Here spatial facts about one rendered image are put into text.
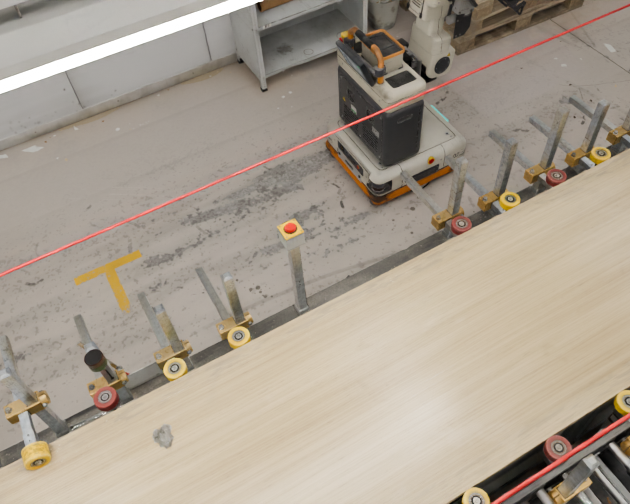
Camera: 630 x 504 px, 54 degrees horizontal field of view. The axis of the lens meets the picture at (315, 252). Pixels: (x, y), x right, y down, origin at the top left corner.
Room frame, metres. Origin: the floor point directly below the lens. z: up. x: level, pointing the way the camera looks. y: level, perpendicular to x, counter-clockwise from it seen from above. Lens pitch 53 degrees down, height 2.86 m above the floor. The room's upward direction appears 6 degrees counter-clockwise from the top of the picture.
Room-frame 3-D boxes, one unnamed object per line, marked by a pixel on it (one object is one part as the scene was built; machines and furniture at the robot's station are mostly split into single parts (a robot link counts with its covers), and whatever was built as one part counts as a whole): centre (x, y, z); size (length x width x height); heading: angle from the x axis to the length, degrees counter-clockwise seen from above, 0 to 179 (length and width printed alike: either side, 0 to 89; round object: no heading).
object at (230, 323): (1.24, 0.33, 0.82); 0.14 x 0.06 x 0.05; 115
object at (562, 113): (1.87, -1.05, 0.94); 0.04 x 0.04 x 0.48; 25
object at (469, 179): (1.84, -0.75, 0.80); 0.43 x 0.03 x 0.04; 25
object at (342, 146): (2.68, -0.27, 0.23); 0.41 x 0.02 x 0.08; 24
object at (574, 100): (2.15, -1.43, 0.81); 0.43 x 0.03 x 0.04; 25
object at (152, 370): (1.07, 0.75, 0.75); 0.26 x 0.01 x 0.10; 115
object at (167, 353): (1.13, 0.56, 0.83); 0.14 x 0.06 x 0.05; 115
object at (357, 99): (2.80, -0.48, 0.59); 0.55 x 0.34 x 0.83; 24
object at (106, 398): (0.95, 0.77, 0.85); 0.08 x 0.08 x 0.11
